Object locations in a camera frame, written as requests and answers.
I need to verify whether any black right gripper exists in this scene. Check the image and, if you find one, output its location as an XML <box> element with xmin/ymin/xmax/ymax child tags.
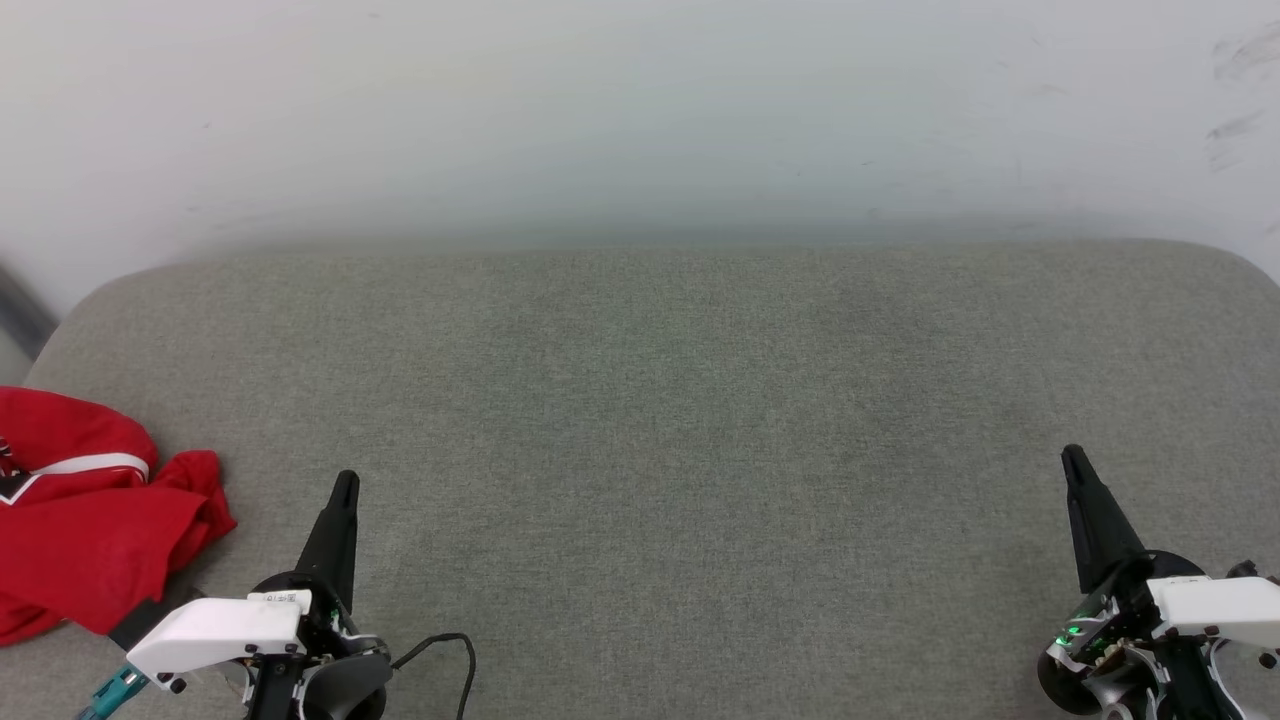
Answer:
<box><xmin>1037</xmin><ymin>445</ymin><xmax>1216</xmax><ymax>720</ymax></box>

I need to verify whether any thin black left gripper cable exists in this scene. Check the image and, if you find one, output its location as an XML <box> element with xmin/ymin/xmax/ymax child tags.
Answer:
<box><xmin>390</xmin><ymin>632</ymin><xmax>477</xmax><ymax>720</ymax></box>

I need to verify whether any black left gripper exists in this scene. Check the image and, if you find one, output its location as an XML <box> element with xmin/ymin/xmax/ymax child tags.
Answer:
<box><xmin>245</xmin><ymin>470</ymin><xmax>383</xmax><ymax>720</ymax></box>

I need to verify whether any grey fabric sofa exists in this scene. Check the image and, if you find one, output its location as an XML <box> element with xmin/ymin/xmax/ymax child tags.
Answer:
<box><xmin>0</xmin><ymin>238</ymin><xmax>1280</xmax><ymax>720</ymax></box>

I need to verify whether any white left camera mount bracket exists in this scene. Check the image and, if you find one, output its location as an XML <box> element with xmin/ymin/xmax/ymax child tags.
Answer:
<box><xmin>125</xmin><ymin>590</ymin><xmax>313</xmax><ymax>693</ymax></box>

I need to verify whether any red basketball jersey number 23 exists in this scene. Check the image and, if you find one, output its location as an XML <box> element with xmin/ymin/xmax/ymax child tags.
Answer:
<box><xmin>0</xmin><ymin>387</ymin><xmax>238</xmax><ymax>648</ymax></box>

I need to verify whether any teal left cable connector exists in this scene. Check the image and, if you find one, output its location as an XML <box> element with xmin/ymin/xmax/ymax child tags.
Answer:
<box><xmin>78</xmin><ymin>665</ymin><xmax>151</xmax><ymax>720</ymax></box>

